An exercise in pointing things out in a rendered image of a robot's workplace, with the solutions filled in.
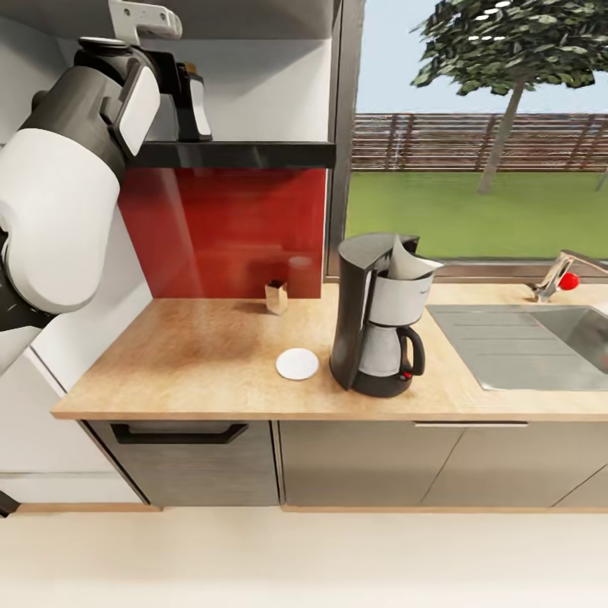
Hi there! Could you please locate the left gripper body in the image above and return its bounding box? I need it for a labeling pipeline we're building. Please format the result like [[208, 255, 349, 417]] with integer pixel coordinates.
[[132, 46, 182, 95]]

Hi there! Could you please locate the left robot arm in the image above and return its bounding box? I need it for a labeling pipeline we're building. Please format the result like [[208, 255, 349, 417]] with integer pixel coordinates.
[[0, 0, 189, 376]]

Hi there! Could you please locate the paper coffee filter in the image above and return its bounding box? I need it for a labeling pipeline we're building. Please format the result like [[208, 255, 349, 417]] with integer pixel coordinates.
[[388, 240, 439, 279]]

